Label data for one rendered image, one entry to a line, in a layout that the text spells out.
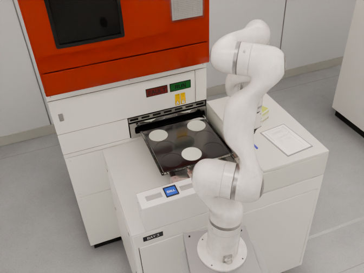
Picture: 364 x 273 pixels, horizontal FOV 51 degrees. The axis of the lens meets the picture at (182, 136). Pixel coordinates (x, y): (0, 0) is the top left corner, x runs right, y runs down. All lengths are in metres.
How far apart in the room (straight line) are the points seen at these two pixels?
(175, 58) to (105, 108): 0.43
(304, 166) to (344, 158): 1.59
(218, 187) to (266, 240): 0.94
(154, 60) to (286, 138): 0.73
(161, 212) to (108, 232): 1.00
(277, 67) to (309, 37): 3.27
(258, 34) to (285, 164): 0.71
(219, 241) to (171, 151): 0.65
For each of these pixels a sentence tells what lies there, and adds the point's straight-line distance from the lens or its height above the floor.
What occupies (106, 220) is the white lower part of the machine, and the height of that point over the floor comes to 0.27.
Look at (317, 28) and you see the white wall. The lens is 4.43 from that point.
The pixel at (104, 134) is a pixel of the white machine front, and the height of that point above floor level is 0.91.
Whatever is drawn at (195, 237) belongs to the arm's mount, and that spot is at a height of 0.88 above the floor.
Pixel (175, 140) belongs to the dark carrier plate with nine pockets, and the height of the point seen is 0.90.
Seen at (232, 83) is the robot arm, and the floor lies 1.36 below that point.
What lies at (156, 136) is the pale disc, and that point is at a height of 0.90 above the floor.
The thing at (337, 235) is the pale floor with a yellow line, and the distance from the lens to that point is 2.84.
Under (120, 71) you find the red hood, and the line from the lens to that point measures 1.85.
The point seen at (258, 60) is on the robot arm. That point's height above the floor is 1.61.
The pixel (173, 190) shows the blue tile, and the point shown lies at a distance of 1.63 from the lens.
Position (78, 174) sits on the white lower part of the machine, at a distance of 2.20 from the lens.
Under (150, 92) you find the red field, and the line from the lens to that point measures 2.00.
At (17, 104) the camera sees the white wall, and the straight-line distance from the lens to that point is 3.64.
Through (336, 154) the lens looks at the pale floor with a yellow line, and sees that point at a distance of 3.46.
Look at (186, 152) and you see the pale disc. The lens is 1.91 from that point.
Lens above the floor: 2.12
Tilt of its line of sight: 37 degrees down
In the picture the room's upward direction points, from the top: 3 degrees counter-clockwise
